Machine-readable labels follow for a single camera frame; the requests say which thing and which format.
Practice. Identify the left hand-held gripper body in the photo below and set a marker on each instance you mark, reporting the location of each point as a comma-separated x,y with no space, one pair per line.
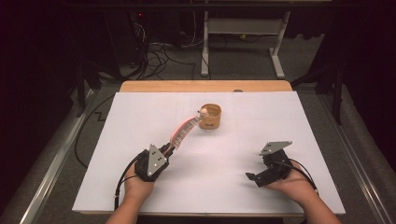
149,165

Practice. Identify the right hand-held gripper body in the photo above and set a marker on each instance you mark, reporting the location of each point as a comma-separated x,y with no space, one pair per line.
275,168

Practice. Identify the pink hairbrush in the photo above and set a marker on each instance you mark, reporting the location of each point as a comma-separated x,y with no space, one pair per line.
183,132

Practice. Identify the wooden cup with small figurine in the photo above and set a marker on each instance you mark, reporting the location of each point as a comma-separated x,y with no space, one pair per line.
211,119

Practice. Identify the person's right hand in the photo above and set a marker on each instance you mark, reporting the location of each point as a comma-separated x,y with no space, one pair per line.
294,185

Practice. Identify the person's left hand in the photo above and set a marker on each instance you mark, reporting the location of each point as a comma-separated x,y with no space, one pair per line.
138,189

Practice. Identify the white table mat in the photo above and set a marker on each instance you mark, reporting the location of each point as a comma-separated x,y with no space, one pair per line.
202,180

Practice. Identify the dark round table grommet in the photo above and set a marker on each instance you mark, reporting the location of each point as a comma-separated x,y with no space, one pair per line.
238,90

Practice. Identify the black metal stand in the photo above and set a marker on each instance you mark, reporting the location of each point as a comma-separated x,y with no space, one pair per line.
336,93
81,90

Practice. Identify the black computer tower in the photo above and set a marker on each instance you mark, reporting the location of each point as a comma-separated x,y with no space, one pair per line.
124,37

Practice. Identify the small yellow ball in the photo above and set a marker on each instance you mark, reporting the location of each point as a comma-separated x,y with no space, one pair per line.
243,36

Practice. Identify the aluminium floor rail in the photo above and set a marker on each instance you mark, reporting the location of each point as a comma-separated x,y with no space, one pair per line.
53,168
358,168

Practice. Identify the white metal desk frame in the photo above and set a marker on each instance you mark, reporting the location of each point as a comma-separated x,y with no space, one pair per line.
243,26

